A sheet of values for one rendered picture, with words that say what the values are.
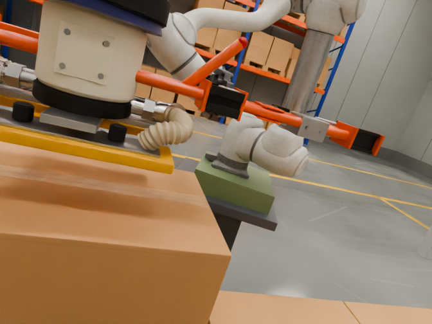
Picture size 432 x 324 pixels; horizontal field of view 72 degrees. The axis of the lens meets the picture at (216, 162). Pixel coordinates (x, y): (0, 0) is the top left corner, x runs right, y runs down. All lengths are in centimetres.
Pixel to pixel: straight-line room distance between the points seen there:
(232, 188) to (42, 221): 85
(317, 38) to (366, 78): 1046
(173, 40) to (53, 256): 60
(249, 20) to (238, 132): 48
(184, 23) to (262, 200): 75
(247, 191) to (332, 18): 71
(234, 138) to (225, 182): 21
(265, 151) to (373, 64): 1056
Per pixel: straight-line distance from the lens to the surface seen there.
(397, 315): 157
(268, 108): 64
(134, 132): 67
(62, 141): 50
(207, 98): 58
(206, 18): 99
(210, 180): 126
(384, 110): 1244
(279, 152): 125
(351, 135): 74
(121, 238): 54
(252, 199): 128
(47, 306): 61
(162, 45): 88
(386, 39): 1194
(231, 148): 134
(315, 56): 121
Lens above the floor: 125
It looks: 16 degrees down
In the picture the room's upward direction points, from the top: 17 degrees clockwise
